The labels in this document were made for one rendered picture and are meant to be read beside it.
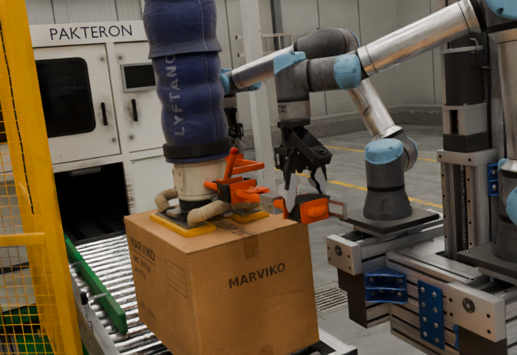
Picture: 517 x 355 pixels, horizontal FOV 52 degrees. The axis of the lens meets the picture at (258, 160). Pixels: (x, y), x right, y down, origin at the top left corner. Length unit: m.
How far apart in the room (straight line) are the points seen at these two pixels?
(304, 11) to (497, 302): 11.02
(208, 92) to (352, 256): 0.66
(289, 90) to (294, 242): 0.58
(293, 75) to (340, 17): 11.36
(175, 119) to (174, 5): 0.34
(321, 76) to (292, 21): 10.67
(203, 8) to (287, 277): 0.85
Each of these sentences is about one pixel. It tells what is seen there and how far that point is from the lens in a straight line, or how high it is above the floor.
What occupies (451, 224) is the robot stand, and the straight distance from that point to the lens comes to 1.64.
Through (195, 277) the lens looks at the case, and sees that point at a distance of 1.49.
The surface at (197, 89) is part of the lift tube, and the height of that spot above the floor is 1.49.
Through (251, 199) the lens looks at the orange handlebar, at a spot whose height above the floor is 1.19.
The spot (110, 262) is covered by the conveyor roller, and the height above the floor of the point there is 0.53.
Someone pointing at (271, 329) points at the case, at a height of 0.76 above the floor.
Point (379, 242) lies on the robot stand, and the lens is 1.67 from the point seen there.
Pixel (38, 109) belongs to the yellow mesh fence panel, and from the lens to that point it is 2.08.
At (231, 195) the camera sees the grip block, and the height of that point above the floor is 1.19.
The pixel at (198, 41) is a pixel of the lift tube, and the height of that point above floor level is 1.63.
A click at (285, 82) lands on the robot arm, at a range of 1.21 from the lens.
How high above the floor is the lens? 1.51
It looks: 9 degrees down
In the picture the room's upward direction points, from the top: 6 degrees counter-clockwise
